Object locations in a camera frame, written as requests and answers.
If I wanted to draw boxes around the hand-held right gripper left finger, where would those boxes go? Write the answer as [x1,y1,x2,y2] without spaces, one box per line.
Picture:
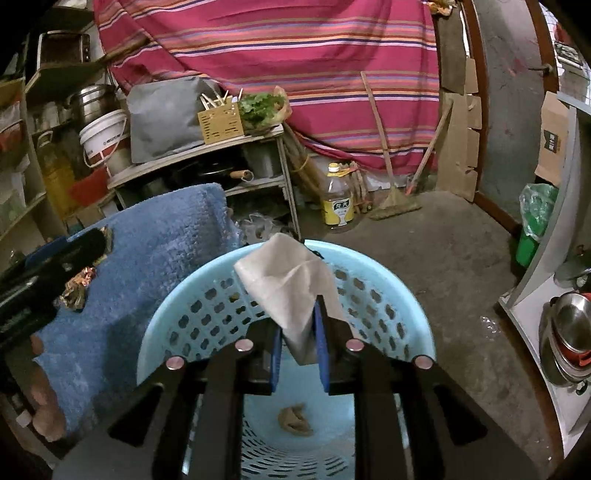
[53,320,284,480]

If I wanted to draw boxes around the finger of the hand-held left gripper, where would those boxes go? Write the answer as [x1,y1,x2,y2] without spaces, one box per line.
[0,228,108,301]

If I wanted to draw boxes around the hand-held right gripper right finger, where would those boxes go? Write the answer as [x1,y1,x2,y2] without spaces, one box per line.
[313,298,541,480]

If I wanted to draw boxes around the shiny foil wrapper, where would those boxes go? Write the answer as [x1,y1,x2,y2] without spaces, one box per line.
[53,267,99,313]

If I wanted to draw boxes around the white paper tissue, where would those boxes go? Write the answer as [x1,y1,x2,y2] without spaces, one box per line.
[233,233,349,365]

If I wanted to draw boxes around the light blue plastic basket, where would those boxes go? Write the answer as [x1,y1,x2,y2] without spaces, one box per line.
[136,239,437,480]

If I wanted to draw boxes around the person's left hand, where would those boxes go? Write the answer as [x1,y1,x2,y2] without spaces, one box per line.
[28,335,69,440]

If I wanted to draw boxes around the brown crumpled paper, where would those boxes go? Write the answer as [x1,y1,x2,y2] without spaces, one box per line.
[277,404,315,437]

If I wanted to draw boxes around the red plastic basin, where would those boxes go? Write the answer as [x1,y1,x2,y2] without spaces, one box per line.
[69,166,112,207]

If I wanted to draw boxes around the yellow oil jug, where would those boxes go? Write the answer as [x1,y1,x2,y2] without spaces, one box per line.
[39,134,80,219]

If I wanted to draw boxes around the blue fleece blanket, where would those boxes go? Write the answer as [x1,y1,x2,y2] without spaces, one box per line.
[28,183,245,439]

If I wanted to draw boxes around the white plastic bucket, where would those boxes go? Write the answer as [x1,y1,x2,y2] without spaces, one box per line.
[78,109,133,170]

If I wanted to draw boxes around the wooden storage shelf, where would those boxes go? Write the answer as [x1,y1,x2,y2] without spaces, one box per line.
[0,60,112,241]

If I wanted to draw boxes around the crumpled clear plastic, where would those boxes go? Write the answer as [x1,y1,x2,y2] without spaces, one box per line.
[237,213,288,244]

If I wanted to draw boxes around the steel stock pot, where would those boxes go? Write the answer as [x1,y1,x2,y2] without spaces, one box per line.
[65,84,119,125]

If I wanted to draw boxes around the wooden shelf table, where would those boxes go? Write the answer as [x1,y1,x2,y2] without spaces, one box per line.
[107,124,303,241]

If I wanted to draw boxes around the clear oil bottle yellow label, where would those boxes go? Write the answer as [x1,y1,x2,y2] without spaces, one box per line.
[320,162,356,228]

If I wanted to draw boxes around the grey fabric bag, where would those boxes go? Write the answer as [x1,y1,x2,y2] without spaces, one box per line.
[127,76,232,164]

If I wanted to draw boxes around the straw broom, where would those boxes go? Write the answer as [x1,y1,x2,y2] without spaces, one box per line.
[360,71,423,221]

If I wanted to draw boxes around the bundle of wooden sticks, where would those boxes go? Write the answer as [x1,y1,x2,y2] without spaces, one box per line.
[348,161,376,214]

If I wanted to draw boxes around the grey metal pot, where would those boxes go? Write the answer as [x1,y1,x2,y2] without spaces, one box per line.
[242,141,279,179]

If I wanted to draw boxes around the toaster oven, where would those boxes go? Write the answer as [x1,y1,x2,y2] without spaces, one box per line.
[34,30,93,71]

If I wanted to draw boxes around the bundle of chopsticks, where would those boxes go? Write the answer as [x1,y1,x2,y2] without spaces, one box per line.
[201,89,244,112]

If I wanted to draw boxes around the white cabinet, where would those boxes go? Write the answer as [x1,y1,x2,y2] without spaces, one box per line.
[498,92,591,460]

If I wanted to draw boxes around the leafy greens in bag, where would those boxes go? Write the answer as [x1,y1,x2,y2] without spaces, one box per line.
[238,86,291,133]

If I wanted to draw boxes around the wooden stick red grip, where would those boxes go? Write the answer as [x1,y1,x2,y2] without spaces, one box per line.
[405,99,455,195]

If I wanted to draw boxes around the stacked steel pots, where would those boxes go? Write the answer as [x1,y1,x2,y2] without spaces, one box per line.
[538,291,591,389]

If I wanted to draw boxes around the flattened cardboard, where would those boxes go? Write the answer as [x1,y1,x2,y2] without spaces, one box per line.
[436,54,483,202]

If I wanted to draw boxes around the red striped cloth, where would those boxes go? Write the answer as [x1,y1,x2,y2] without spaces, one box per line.
[92,0,441,175]

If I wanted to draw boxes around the black pan wooden handle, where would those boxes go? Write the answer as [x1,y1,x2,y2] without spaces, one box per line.
[171,159,254,191]

